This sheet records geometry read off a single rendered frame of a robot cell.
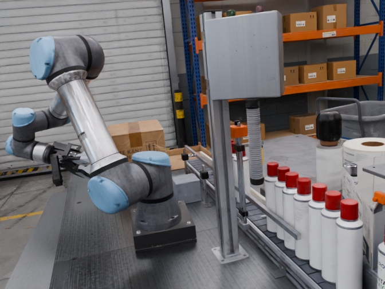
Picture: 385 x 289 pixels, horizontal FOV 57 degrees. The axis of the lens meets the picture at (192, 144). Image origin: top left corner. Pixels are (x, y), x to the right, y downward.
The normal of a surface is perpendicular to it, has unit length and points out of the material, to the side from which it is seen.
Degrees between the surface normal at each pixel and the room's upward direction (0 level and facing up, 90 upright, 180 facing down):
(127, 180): 65
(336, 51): 90
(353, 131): 93
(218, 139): 90
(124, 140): 90
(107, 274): 0
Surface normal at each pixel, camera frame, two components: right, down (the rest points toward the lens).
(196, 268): -0.10, -0.97
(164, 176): 0.77, 0.11
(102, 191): -0.56, 0.39
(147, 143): 0.18, 0.21
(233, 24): -0.33, 0.25
